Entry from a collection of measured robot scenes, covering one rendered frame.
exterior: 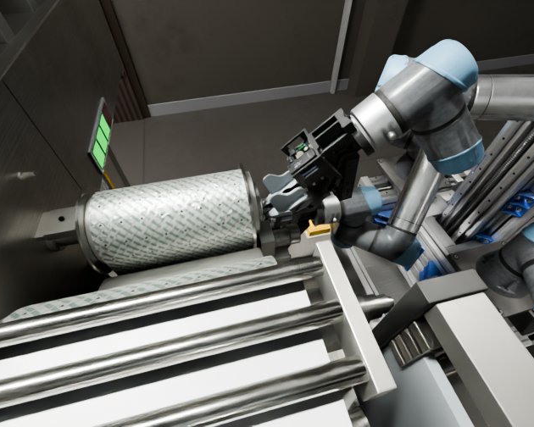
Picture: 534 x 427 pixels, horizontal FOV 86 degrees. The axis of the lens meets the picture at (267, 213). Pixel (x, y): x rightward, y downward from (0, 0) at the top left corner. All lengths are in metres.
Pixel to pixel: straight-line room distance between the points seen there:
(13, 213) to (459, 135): 0.63
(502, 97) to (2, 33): 0.81
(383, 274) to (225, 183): 1.37
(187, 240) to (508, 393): 0.40
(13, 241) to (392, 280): 1.58
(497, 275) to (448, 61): 0.76
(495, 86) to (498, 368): 0.49
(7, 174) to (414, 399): 0.55
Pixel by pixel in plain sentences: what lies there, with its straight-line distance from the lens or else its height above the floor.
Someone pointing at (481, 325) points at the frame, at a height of 1.44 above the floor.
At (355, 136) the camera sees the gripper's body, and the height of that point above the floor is 1.39.
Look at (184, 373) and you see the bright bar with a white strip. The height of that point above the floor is 1.44.
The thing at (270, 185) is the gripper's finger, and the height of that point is 1.28.
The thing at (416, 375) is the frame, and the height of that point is 1.36.
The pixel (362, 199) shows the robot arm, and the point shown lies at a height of 1.14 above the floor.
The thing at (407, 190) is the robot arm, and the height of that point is 1.13.
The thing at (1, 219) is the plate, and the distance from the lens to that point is 0.50.
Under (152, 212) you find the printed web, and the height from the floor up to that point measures 1.30.
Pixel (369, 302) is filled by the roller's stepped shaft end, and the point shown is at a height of 1.35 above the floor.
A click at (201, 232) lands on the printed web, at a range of 0.46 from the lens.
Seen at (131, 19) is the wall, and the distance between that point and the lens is 2.98.
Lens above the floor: 1.64
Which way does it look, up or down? 51 degrees down
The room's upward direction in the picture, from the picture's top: straight up
